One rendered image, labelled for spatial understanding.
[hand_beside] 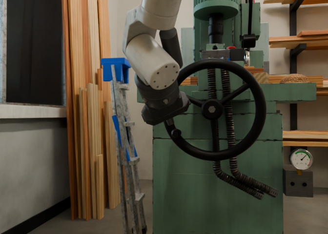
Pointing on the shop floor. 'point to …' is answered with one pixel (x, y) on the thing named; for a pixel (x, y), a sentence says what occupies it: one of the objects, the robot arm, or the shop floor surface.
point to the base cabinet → (215, 190)
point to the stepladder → (117, 99)
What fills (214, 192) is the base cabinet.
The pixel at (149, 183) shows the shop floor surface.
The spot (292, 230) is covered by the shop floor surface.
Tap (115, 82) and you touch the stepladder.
